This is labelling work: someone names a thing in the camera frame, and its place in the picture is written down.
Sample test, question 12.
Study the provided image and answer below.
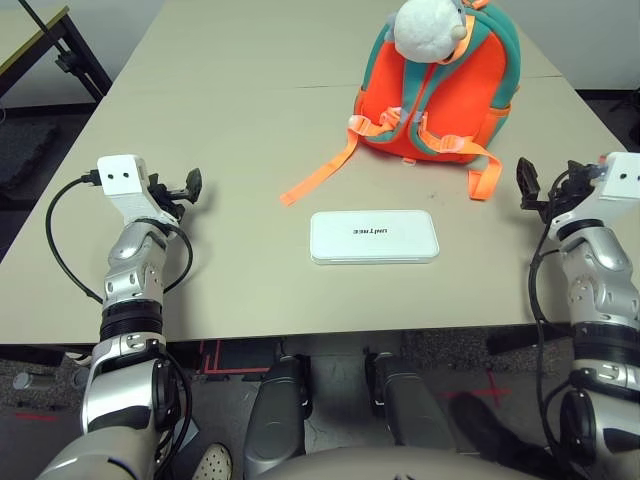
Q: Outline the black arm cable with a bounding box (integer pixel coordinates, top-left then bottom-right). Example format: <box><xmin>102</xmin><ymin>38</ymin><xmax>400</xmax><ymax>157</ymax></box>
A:
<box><xmin>528</xmin><ymin>169</ymin><xmax>576</xmax><ymax>471</ymax></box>
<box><xmin>46</xmin><ymin>169</ymin><xmax>194</xmax><ymax>304</ymax></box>

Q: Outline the black floor mat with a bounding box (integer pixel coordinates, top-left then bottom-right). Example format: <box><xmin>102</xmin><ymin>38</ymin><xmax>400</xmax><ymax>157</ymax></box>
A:
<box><xmin>0</xmin><ymin>119</ymin><xmax>61</xmax><ymax>191</ymax></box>

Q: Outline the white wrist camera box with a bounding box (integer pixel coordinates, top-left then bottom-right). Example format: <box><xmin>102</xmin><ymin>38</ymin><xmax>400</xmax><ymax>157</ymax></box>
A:
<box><xmin>96</xmin><ymin>154</ymin><xmax>179</xmax><ymax>226</ymax></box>
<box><xmin>547</xmin><ymin>152</ymin><xmax>640</xmax><ymax>241</ymax></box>

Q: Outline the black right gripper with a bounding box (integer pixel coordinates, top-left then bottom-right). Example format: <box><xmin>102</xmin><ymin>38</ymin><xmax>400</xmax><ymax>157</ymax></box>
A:
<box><xmin>517</xmin><ymin>157</ymin><xmax>601</xmax><ymax>224</ymax></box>

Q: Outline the grey robot torso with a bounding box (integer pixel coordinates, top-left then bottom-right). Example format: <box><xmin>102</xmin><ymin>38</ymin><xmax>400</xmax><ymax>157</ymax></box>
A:
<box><xmin>259</xmin><ymin>444</ymin><xmax>501</xmax><ymax>480</ymax></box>

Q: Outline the white pencil case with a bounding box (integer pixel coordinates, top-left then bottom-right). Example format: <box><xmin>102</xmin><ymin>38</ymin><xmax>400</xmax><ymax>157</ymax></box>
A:
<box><xmin>308</xmin><ymin>209</ymin><xmax>441</xmax><ymax>266</ymax></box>

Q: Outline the grey left robot leg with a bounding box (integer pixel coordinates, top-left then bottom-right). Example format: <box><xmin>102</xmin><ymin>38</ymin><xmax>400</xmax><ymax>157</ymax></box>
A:
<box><xmin>243</xmin><ymin>352</ymin><xmax>314</xmax><ymax>480</ymax></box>

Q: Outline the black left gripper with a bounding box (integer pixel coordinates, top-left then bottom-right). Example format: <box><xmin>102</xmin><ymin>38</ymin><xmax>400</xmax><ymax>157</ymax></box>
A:
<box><xmin>147</xmin><ymin>168</ymin><xmax>204</xmax><ymax>217</ymax></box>

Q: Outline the grey robot leg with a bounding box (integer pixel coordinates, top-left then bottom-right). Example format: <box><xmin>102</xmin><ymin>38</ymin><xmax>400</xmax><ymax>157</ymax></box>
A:
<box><xmin>243</xmin><ymin>352</ymin><xmax>314</xmax><ymax>480</ymax></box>
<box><xmin>364</xmin><ymin>349</ymin><xmax>456</xmax><ymax>454</ymax></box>

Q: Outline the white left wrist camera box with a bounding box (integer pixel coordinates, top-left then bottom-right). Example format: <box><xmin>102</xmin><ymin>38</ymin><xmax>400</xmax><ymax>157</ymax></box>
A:
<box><xmin>96</xmin><ymin>154</ymin><xmax>179</xmax><ymax>226</ymax></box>

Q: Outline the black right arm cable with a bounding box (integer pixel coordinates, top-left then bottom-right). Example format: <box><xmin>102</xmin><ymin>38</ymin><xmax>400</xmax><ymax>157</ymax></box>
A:
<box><xmin>528</xmin><ymin>169</ymin><xmax>576</xmax><ymax>471</ymax></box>

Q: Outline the black framed side table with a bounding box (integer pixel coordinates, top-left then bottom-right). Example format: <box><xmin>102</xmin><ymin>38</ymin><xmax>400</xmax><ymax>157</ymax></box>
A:
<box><xmin>0</xmin><ymin>0</ymin><xmax>114</xmax><ymax>109</ymax></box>

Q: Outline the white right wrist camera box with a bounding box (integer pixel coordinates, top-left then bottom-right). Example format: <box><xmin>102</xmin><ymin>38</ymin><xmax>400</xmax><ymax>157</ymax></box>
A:
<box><xmin>547</xmin><ymin>152</ymin><xmax>640</xmax><ymax>241</ymax></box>

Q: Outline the white grey plush toy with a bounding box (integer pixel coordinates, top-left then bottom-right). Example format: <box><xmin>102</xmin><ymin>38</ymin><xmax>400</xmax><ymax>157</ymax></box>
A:
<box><xmin>393</xmin><ymin>0</ymin><xmax>477</xmax><ymax>64</ymax></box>

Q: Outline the orange teal backpack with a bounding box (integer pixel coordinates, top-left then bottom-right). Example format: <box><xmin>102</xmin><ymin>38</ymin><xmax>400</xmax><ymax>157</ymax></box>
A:
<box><xmin>279</xmin><ymin>0</ymin><xmax>524</xmax><ymax>207</ymax></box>

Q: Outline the grey table foot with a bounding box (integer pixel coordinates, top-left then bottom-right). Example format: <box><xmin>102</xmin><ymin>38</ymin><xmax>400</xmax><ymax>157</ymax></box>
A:
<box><xmin>12</xmin><ymin>372</ymin><xmax>76</xmax><ymax>392</ymax></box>

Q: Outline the grey right robot leg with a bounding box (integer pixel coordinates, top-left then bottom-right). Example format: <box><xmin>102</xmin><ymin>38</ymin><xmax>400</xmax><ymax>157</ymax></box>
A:
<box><xmin>364</xmin><ymin>349</ymin><xmax>456</xmax><ymax>454</ymax></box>

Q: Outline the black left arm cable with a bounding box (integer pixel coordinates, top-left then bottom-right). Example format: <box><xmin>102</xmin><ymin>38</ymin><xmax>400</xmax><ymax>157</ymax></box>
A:
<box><xmin>46</xmin><ymin>169</ymin><xmax>194</xmax><ymax>304</ymax></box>

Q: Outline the white perforated shoe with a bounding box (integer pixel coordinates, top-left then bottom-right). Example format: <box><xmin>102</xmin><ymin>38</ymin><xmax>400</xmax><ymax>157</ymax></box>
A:
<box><xmin>192</xmin><ymin>442</ymin><xmax>234</xmax><ymax>480</ymax></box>

